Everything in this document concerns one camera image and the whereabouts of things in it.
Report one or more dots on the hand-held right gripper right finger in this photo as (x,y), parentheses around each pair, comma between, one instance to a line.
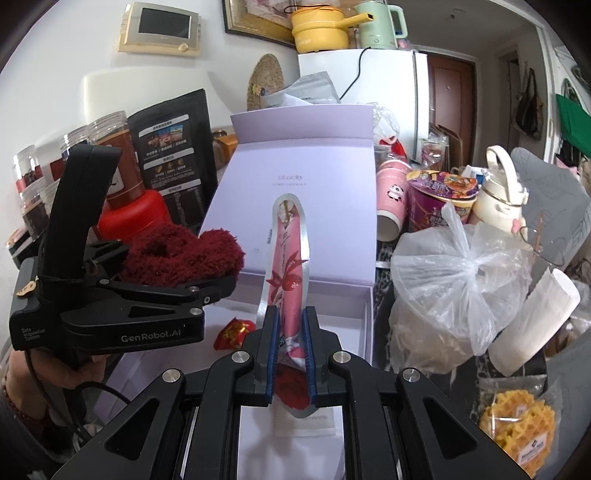
(310,355)

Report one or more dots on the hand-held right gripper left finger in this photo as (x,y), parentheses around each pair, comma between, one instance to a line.
(272,355)

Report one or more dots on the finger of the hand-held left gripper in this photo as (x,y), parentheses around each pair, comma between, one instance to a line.
(106,258)
(184,295)

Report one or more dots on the red fuzzy scrunchie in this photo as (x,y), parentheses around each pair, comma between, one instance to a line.
(184,254)

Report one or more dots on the small red snack packet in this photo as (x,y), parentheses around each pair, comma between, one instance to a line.
(235,334)

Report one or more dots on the pink foil packet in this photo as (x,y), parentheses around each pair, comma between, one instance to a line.
(288,277)

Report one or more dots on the lavender gift box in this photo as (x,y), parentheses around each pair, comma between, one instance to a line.
(249,194)

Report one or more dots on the person's left forearm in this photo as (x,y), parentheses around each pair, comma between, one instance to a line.
(27,429)

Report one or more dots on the person's left hand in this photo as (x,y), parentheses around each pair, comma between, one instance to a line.
(51,376)

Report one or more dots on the clear jar black label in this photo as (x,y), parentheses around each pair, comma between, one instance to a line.
(39,207)

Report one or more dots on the red canister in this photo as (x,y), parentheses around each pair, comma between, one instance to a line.
(138,217)

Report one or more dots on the clear jar red label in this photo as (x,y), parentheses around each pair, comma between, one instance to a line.
(27,170)

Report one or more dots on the white paper card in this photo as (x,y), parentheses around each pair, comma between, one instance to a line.
(304,422)

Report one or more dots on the clear jar purple label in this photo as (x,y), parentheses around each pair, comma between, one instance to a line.
(76,143)

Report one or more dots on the black stand-up pouch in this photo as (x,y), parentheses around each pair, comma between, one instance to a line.
(175,152)

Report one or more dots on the small brown box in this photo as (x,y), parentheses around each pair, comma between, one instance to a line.
(225,147)

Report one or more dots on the tied clear plastic bag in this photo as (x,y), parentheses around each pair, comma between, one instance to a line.
(452,286)

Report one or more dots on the pink panda paper cup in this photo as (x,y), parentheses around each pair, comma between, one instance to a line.
(392,198)

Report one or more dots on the purple instant noodle cup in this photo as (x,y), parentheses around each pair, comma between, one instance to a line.
(438,198)

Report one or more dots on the waffle cookie packet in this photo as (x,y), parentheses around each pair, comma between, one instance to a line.
(517,424)

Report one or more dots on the white paper towel roll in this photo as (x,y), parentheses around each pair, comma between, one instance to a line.
(531,323)

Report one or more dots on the woven straw fan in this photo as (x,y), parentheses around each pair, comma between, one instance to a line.
(265,83)

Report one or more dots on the grey mailer bag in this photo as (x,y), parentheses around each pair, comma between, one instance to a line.
(304,90)

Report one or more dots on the crumpled clear plastic bag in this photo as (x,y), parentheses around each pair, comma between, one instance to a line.
(385,122)

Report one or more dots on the cream water bottle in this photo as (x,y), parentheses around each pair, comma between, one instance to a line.
(498,189)

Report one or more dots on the white refrigerator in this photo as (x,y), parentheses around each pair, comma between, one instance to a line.
(388,92)

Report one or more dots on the grey leaf-patterned chair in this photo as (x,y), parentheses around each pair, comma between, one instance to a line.
(554,194)

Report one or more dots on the brown door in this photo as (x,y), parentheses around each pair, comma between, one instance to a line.
(450,92)

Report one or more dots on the yellow cooking pot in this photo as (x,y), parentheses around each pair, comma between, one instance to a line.
(318,27)

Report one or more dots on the dark handbag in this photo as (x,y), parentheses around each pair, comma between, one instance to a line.
(530,106)

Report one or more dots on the light green electric kettle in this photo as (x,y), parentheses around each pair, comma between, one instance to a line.
(378,25)

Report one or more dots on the cream wall intercom panel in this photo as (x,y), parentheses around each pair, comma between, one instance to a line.
(159,27)

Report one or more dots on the gold picture frame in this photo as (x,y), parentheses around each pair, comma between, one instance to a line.
(254,18)

